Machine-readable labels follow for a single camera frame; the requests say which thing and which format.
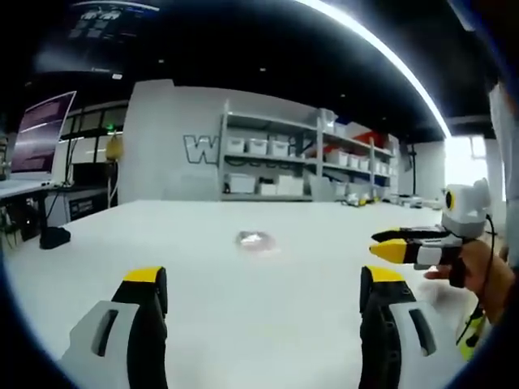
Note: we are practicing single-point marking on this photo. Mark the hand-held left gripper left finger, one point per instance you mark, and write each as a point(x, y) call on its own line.
point(138, 324)

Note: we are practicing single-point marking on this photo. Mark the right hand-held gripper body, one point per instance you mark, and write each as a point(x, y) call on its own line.
point(462, 219)

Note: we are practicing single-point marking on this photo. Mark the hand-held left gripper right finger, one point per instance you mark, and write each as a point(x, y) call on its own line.
point(389, 320)

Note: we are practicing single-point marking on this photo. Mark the clear resealable bag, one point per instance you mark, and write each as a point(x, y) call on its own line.
point(256, 240)

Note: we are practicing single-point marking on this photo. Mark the yellow hanging bag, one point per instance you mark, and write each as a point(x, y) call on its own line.
point(114, 148)

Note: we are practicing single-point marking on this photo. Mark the person's right hand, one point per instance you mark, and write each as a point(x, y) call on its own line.
point(482, 267)

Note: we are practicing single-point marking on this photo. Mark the black tripod stand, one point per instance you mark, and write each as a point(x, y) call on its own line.
point(411, 170)

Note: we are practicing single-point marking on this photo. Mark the black cloth bundle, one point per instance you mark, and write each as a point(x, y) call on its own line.
point(54, 238)

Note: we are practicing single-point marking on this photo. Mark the grey metal shelving unit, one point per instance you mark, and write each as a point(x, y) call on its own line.
point(308, 156)

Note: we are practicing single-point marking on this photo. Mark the row of white storage bins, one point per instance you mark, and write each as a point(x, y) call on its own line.
point(259, 146)

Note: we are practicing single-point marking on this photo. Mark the white side desk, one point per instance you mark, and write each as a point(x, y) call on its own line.
point(24, 190)

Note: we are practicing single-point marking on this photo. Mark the ceiling light strip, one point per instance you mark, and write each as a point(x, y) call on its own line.
point(389, 56)

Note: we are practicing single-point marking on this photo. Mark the large monitor screen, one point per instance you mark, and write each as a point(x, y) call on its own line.
point(38, 131)

